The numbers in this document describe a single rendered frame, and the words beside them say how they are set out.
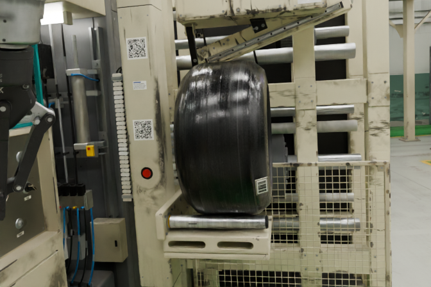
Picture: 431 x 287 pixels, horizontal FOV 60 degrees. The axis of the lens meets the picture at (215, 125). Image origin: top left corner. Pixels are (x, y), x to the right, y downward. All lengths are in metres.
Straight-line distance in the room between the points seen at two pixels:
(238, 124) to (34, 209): 0.73
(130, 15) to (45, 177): 0.63
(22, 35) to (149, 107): 0.99
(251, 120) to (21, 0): 0.82
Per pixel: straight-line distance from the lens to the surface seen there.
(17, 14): 0.40
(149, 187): 1.41
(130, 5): 1.40
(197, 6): 1.60
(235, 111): 1.11
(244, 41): 1.69
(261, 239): 1.28
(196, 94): 1.17
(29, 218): 1.38
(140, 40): 1.37
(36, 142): 0.45
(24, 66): 0.42
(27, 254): 1.31
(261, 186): 1.16
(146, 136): 1.37
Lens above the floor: 1.36
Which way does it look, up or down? 6 degrees down
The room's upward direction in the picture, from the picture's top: 3 degrees counter-clockwise
